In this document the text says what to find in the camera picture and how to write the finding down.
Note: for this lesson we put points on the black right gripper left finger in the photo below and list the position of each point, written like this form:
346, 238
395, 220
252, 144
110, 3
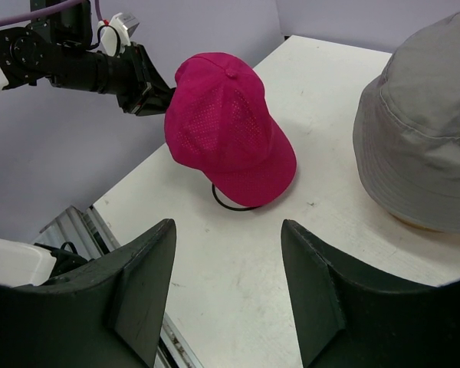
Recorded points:
53, 325

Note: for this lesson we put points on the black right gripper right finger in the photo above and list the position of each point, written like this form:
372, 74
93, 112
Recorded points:
348, 313

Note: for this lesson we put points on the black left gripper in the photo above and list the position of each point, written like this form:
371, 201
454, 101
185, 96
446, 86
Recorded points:
131, 77

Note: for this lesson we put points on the magenta baseball cap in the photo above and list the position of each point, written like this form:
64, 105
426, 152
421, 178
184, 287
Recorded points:
218, 123

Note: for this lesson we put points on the grey bucket hat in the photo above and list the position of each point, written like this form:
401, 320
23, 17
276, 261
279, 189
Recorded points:
406, 133

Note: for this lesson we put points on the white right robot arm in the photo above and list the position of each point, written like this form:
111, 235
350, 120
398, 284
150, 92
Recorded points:
19, 264

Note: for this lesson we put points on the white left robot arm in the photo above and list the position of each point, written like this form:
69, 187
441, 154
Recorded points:
72, 45

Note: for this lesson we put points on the wooden hat stand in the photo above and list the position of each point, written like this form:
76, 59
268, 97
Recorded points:
415, 226

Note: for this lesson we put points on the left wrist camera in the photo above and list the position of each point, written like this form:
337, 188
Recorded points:
115, 34

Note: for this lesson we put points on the aluminium mounting rail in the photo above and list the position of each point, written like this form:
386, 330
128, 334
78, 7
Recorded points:
138, 275

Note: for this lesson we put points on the black wire hat stand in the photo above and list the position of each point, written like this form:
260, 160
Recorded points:
228, 204

